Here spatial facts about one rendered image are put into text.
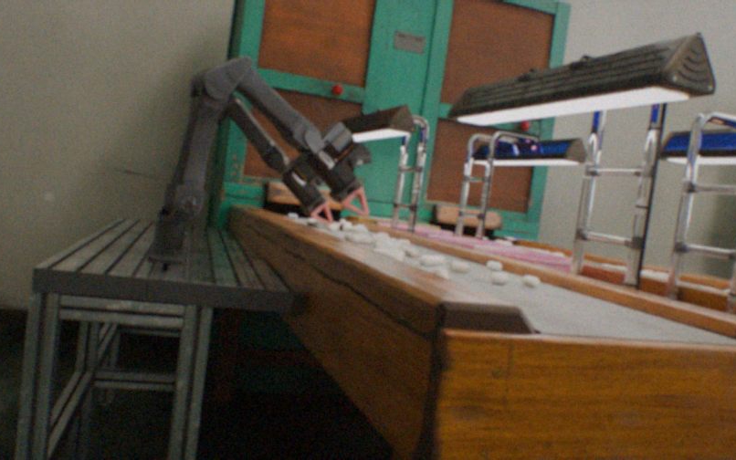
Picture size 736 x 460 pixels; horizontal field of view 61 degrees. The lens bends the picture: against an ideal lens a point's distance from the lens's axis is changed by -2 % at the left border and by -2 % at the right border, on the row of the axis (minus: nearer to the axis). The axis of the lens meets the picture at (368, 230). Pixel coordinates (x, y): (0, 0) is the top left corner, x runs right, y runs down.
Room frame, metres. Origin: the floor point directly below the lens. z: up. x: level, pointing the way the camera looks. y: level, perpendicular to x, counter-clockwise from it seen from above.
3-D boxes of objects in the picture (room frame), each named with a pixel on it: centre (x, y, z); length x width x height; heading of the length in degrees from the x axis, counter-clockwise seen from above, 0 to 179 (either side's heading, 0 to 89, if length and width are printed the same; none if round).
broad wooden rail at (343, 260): (1.50, 0.16, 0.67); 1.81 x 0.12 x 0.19; 19
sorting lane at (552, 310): (1.56, -0.04, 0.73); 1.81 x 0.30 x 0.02; 19
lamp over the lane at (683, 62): (1.08, -0.27, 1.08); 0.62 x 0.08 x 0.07; 19
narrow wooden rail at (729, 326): (1.62, -0.21, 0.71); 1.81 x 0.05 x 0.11; 19
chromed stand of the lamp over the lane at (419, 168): (2.02, -0.03, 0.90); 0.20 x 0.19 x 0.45; 19
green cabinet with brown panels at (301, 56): (2.80, -0.01, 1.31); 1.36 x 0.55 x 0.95; 109
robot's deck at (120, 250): (1.72, 0.26, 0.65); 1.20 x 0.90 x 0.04; 16
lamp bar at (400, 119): (2.00, 0.04, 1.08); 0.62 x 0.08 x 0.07; 19
